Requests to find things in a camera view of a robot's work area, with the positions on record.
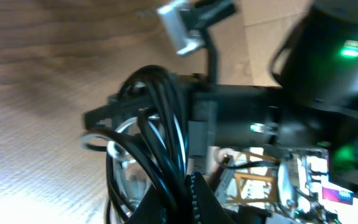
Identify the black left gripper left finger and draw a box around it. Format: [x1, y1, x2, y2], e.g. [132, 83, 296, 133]
[128, 187, 173, 224]

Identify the black USB cable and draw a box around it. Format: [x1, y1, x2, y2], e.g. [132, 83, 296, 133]
[81, 64, 195, 224]

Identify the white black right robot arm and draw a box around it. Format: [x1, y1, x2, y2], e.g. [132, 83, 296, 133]
[158, 1, 358, 193]

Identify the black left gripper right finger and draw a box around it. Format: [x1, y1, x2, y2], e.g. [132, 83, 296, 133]
[186, 172, 235, 224]

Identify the cardboard box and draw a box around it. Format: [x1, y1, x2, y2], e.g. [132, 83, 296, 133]
[210, 0, 311, 86]

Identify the white USB cable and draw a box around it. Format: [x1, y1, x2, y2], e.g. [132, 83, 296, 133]
[80, 114, 188, 218]

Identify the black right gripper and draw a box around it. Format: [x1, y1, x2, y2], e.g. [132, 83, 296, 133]
[82, 74, 282, 156]

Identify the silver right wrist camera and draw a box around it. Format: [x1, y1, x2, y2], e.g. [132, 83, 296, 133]
[157, 0, 204, 57]

